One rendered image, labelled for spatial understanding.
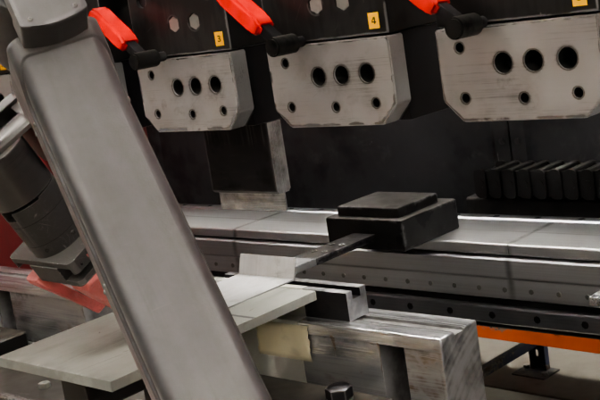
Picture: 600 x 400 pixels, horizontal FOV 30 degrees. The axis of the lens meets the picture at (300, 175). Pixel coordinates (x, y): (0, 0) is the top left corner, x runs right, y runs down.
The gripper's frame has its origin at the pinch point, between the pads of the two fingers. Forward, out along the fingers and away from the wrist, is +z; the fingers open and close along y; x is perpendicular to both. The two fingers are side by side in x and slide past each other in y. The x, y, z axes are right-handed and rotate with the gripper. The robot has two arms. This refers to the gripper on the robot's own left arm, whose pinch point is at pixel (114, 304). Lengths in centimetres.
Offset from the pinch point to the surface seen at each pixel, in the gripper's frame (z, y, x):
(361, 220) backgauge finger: 19.0, 0.9, -31.6
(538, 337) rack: 150, 75, -120
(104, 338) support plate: 2.4, 1.3, 2.4
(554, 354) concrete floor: 207, 112, -159
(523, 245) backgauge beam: 25.1, -17.6, -34.9
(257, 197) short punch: 4.3, -1.0, -19.8
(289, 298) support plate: 10.1, -8.3, -11.5
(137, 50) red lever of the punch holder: -14.4, 5.5, -21.7
